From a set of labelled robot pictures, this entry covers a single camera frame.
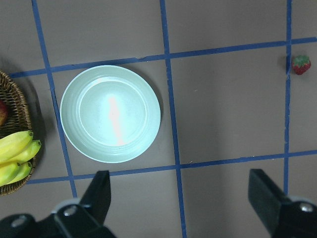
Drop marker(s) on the light green plate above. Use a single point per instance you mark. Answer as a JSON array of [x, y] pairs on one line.
[[110, 114]]

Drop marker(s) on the yellow banana bunch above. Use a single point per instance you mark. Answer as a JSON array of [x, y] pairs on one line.
[[16, 150]]

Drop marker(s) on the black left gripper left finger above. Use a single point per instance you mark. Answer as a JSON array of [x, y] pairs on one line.
[[85, 218]]

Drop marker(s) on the brown wicker basket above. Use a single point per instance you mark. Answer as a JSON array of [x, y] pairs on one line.
[[18, 120]]

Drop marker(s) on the red apple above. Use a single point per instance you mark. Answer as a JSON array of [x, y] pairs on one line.
[[3, 112]]

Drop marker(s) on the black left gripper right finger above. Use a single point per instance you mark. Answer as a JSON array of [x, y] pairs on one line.
[[283, 216]]

